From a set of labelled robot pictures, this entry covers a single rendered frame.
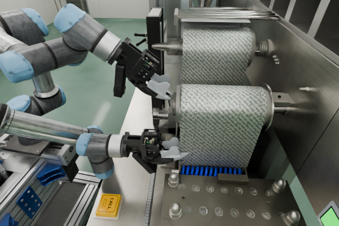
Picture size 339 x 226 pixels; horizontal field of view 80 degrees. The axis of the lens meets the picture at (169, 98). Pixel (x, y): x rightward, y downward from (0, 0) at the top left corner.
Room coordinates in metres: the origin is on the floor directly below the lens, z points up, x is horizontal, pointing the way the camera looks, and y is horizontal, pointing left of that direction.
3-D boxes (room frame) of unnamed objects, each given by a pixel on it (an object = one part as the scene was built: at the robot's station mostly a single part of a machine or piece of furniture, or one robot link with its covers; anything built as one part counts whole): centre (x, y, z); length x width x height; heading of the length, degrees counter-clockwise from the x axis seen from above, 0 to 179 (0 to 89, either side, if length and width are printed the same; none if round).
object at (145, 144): (0.44, 0.09, 1.12); 0.12 x 0.08 x 0.09; 86
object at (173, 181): (0.36, -0.01, 1.05); 0.04 x 0.04 x 0.04
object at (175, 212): (0.27, -0.02, 1.05); 0.04 x 0.04 x 0.04
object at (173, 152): (0.42, -0.02, 1.12); 0.09 x 0.03 x 0.06; 85
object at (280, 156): (1.54, -0.44, 1.02); 2.24 x 0.04 x 0.24; 176
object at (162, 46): (0.75, 0.04, 1.34); 0.06 x 0.03 x 0.03; 86
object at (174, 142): (0.45, -0.02, 1.12); 0.09 x 0.03 x 0.06; 88
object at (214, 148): (0.43, -0.15, 1.11); 0.23 x 0.01 x 0.18; 86
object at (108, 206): (0.35, 0.21, 0.91); 0.07 x 0.07 x 0.02; 86
